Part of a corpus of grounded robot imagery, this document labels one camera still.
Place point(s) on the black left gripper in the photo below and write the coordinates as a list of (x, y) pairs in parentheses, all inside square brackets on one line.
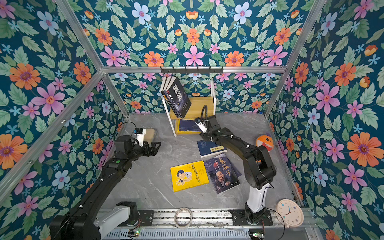
[(153, 151)]

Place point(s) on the navy book small label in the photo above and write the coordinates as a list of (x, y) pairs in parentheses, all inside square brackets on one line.
[(210, 149)]

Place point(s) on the dark blue yellow-label book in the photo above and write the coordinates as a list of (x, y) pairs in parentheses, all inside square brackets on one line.
[(186, 125)]

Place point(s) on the purple old man book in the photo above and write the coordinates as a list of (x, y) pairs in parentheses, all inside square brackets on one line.
[(173, 96), (223, 175)]

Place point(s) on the black wolf cover book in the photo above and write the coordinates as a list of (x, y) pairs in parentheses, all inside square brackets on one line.
[(182, 99)]

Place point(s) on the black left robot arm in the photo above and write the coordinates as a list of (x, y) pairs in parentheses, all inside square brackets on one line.
[(81, 222)]

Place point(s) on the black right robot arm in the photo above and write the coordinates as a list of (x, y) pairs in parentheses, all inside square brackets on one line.
[(259, 168)]

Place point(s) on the yellow book in shelf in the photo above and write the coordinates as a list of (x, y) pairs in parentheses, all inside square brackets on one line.
[(177, 129)]

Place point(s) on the yellow cartoon cover book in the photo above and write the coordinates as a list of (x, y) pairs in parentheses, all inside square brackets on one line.
[(189, 176)]

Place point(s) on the orange shark plush toy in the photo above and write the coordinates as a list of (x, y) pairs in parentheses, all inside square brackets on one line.
[(266, 141)]

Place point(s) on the black book on shelf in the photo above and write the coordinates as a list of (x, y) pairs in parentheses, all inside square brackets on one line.
[(166, 94)]

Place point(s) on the clear tape roll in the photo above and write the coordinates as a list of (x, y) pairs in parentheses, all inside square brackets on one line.
[(183, 218)]

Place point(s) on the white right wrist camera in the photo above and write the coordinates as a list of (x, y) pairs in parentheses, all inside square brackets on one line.
[(201, 124)]

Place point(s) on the wooden white-frame bookshelf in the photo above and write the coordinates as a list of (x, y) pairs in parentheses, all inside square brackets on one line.
[(197, 104)]

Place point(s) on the black hook rail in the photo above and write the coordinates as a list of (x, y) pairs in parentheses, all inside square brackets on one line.
[(191, 70)]

